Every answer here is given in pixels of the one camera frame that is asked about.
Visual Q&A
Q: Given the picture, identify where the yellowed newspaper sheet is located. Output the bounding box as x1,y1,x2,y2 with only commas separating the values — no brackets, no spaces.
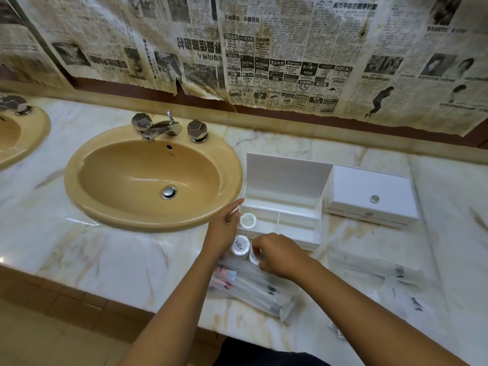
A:
343,0,488,138
15,0,229,100
213,0,380,115
0,0,75,90

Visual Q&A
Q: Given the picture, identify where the person's left hand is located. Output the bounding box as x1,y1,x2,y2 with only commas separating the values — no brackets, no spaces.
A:
202,198,246,258

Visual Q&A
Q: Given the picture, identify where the white box with round knob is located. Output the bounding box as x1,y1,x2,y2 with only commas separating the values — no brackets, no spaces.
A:
324,164,419,229
236,152,334,250

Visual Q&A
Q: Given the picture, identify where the person's left forearm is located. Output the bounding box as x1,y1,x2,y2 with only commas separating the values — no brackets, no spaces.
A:
118,246,226,366

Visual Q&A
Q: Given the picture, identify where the chrome faucet spout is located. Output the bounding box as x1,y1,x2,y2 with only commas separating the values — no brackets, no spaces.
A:
141,110,183,143

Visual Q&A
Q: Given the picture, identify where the small round white jar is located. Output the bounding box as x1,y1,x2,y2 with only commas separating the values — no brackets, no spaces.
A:
231,235,252,257

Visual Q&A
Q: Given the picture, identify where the person's dark clothing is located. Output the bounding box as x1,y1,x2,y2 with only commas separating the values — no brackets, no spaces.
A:
215,336,325,366

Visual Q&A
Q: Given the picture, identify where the chrome faceted faucet knob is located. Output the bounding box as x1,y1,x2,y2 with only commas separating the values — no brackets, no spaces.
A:
187,119,209,144
0,94,33,117
131,113,154,135

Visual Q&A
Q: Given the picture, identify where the beige oval sink basin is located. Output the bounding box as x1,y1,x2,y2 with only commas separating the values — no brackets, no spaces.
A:
0,104,52,172
64,124,245,233

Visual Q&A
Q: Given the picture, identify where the pile of toothbrush kits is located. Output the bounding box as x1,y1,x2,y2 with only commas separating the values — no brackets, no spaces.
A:
207,257,296,323

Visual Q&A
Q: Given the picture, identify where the person's right hand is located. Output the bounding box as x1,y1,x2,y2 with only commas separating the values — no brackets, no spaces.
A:
251,232,318,283

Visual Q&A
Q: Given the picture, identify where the person's right forearm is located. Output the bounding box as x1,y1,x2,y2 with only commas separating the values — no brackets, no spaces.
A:
295,262,460,366

